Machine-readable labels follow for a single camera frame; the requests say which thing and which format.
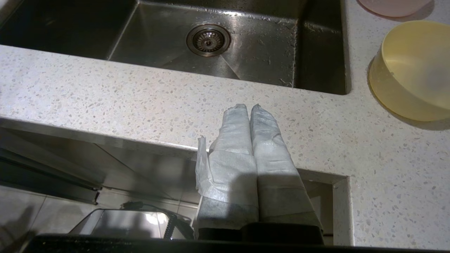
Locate black coiled cable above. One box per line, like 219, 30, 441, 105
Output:
163, 213, 177, 240

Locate grey metal appliance door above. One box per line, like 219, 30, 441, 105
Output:
0, 126, 106, 205

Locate pink plastic bowl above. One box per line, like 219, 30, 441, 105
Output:
356, 0, 433, 18

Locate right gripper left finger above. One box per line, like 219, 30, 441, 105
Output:
192, 104, 260, 241

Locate stainless steel sink basin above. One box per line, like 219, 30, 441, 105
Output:
0, 0, 351, 96

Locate yellow plastic bowl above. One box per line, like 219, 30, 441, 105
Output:
368, 20, 450, 122

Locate round metal drain strainer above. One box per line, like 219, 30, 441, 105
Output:
186, 23, 232, 57

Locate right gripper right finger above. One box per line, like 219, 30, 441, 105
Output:
242, 104, 324, 245

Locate grey under-counter cabinet front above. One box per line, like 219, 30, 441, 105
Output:
93, 139, 352, 246

